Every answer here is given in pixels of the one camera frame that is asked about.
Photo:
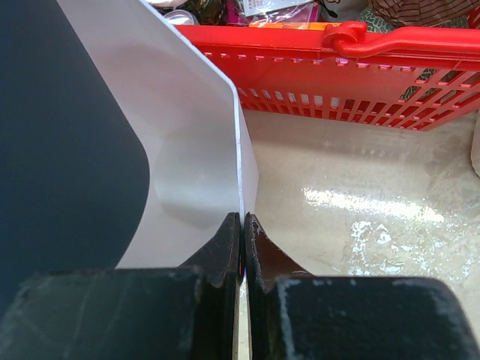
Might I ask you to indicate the dark blue bucket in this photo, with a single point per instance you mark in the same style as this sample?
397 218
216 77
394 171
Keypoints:
74 175

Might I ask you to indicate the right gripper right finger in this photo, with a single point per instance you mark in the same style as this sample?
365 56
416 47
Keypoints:
297 315

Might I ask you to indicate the white octagonal bin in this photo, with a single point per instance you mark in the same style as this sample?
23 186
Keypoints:
203 175

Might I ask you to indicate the red plastic shopping basket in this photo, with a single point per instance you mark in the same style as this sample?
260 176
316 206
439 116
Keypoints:
410 78

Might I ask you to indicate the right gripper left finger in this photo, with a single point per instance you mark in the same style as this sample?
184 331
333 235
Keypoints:
186 312

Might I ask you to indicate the white perforated storage basket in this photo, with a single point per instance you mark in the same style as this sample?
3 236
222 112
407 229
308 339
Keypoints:
475 150

